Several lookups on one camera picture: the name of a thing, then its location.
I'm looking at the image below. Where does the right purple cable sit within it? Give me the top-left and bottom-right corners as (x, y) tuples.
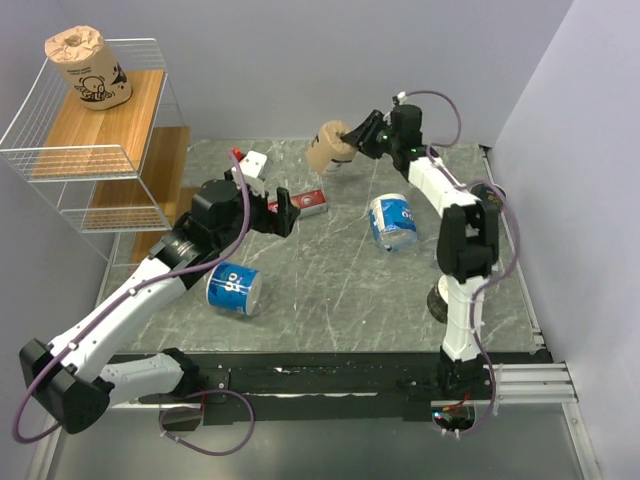
(405, 89), (522, 361)

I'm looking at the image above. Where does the blue paper roll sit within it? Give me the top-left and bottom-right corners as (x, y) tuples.
(205, 262), (262, 316)
(368, 193), (417, 252)

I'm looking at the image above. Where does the white wire wooden shelf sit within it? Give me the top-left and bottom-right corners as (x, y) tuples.
(1, 38), (190, 266)

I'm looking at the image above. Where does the black paper roll far right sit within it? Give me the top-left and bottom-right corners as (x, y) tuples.
(471, 183), (506, 224)

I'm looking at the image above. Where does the black paper roll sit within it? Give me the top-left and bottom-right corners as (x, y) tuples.
(427, 275), (448, 324)
(471, 183), (506, 224)

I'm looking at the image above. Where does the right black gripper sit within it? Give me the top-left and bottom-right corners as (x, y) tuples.
(341, 110), (399, 160)

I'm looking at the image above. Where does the brown roll with label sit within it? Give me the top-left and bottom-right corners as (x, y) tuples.
(306, 120), (357, 175)

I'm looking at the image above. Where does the brown roll with cartoon print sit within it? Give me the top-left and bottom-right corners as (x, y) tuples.
(44, 26), (132, 111)

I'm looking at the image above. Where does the red toothpaste box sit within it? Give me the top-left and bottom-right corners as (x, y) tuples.
(289, 189), (329, 218)

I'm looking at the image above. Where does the black paper roll front right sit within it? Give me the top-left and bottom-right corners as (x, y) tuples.
(427, 275), (448, 324)

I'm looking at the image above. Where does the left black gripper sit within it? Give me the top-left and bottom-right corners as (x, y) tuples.
(215, 179), (300, 250)

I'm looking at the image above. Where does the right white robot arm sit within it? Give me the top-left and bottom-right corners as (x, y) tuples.
(340, 104), (499, 399)

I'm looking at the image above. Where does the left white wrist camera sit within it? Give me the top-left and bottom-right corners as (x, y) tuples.
(239, 150), (272, 197)

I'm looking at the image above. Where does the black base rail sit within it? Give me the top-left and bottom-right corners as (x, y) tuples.
(107, 352), (501, 426)

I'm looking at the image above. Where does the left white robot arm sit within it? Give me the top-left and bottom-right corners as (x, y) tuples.
(19, 172), (300, 434)

